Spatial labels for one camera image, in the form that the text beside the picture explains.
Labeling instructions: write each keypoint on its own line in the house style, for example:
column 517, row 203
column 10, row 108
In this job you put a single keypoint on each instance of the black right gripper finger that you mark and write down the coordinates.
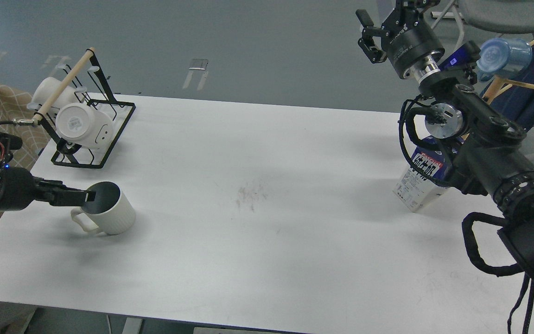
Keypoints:
column 366, row 42

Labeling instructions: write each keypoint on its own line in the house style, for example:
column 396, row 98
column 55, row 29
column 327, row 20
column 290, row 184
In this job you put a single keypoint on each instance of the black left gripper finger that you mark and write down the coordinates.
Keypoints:
column 56, row 193

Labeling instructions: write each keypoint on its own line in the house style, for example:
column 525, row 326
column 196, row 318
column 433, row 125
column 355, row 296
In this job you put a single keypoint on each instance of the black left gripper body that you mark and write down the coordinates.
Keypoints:
column 18, row 189

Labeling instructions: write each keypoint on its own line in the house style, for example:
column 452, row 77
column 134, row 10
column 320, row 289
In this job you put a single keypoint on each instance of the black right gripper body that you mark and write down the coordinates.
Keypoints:
column 409, row 37

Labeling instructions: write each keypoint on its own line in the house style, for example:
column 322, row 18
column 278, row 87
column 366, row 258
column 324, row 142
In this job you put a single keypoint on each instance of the white ribbed mug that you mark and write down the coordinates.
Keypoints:
column 110, row 212

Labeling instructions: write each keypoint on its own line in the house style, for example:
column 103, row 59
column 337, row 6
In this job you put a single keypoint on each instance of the blue white milk carton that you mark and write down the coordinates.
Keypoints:
column 416, row 191

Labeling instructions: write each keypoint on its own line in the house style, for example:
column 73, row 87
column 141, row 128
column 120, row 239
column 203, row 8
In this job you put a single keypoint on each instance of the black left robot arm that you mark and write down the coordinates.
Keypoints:
column 9, row 143

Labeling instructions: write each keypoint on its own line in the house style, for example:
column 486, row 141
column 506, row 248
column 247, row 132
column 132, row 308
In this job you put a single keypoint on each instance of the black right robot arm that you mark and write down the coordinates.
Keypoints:
column 452, row 137

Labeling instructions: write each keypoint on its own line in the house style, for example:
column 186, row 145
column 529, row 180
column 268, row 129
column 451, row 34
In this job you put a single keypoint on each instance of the blue plastic cup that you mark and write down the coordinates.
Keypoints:
column 505, row 58

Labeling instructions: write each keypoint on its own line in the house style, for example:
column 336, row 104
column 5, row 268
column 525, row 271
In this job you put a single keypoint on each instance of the wooden cup tree stand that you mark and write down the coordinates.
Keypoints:
column 506, row 84

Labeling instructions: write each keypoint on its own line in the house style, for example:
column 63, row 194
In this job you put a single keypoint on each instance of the grey office chair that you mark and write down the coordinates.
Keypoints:
column 500, row 17

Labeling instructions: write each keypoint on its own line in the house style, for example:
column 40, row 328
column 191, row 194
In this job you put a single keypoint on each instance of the black wire cup rack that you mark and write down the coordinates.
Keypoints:
column 88, row 78

